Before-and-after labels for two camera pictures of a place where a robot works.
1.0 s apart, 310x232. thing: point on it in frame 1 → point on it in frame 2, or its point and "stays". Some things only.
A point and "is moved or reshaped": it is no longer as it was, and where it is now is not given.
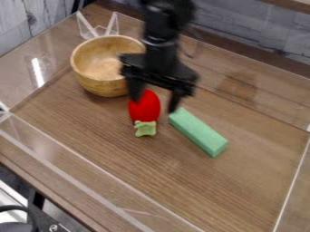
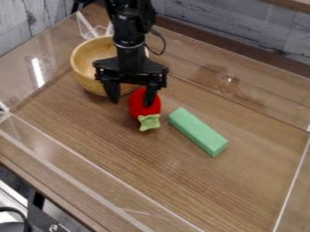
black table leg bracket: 49,217 stays
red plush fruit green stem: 144,111 is moved or reshaped
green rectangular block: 197,131 stays
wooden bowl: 96,65 stays
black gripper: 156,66 → 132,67
